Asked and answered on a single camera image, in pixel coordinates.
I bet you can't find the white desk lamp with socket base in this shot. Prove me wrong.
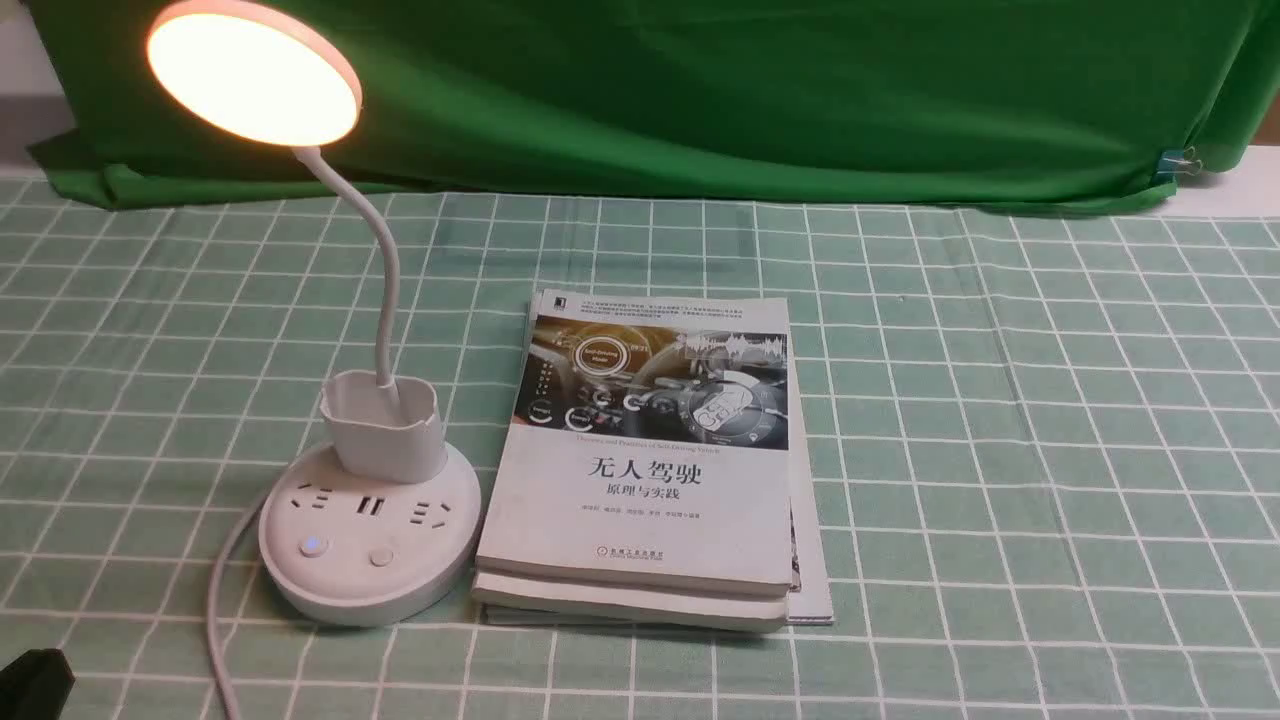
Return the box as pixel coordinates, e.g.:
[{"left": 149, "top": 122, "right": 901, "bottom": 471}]
[{"left": 146, "top": 1, "right": 481, "bottom": 626}]

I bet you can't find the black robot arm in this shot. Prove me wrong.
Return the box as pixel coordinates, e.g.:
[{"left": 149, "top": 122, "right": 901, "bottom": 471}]
[{"left": 1, "top": 648, "right": 76, "bottom": 719}]

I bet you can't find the top book self-driving cover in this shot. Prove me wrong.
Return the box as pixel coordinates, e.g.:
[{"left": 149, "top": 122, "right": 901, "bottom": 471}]
[{"left": 476, "top": 290, "right": 792, "bottom": 597}]

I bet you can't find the middle white book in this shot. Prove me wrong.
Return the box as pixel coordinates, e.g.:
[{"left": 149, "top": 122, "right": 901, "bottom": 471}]
[{"left": 472, "top": 571, "right": 791, "bottom": 633}]

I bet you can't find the green backdrop cloth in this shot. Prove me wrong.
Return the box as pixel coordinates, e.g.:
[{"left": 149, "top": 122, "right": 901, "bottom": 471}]
[{"left": 22, "top": 0, "right": 1280, "bottom": 217}]

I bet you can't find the blue binder clip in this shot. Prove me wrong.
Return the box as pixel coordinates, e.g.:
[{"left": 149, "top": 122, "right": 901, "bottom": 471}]
[{"left": 1152, "top": 146, "right": 1204, "bottom": 184}]

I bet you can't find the white lamp power cord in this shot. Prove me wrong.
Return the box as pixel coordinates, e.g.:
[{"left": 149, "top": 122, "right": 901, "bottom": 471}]
[{"left": 206, "top": 488, "right": 271, "bottom": 720}]

